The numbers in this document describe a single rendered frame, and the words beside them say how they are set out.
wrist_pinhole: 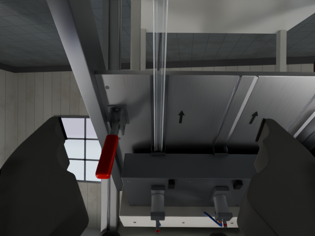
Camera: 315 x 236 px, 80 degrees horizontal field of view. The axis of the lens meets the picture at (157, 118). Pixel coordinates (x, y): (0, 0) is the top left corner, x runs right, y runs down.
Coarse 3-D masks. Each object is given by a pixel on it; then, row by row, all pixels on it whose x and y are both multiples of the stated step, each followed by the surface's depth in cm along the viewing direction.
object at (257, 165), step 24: (264, 120) 11; (264, 144) 9; (288, 144) 9; (264, 168) 8; (288, 168) 8; (312, 168) 8; (264, 192) 7; (288, 192) 7; (312, 192) 7; (240, 216) 7; (264, 216) 6; (288, 216) 6; (312, 216) 6
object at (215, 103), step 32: (128, 96) 26; (192, 96) 26; (224, 96) 26; (256, 96) 26; (288, 96) 26; (128, 128) 31; (192, 128) 31; (224, 128) 31; (256, 128) 31; (288, 128) 30
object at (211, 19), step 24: (144, 0) 66; (192, 0) 66; (216, 0) 66; (240, 0) 66; (264, 0) 65; (288, 0) 65; (312, 0) 65; (144, 24) 83; (168, 24) 83; (192, 24) 83; (216, 24) 83; (240, 24) 82; (264, 24) 82; (288, 24) 82
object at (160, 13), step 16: (160, 0) 16; (160, 16) 17; (160, 32) 18; (160, 48) 20; (160, 64) 21; (160, 80) 22; (160, 96) 24; (160, 112) 26; (160, 128) 29; (160, 144) 32
